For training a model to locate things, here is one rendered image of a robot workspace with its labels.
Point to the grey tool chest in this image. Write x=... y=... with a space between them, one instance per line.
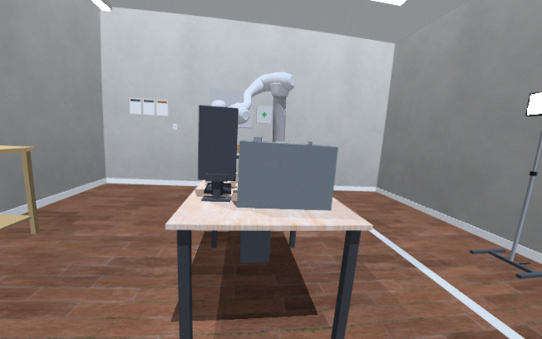
x=286 y=175

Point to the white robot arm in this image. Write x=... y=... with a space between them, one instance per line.
x=279 y=83

